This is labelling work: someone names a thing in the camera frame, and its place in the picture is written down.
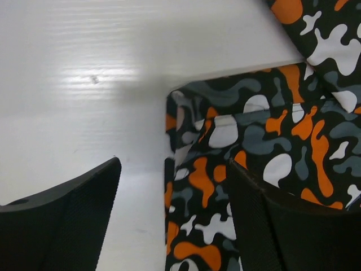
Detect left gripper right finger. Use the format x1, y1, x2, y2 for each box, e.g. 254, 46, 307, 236
227, 159, 360, 270

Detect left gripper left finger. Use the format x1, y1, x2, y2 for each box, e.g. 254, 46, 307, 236
1, 157, 121, 270

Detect orange camouflage shorts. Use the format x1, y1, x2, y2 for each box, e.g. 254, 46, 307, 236
164, 1, 360, 270

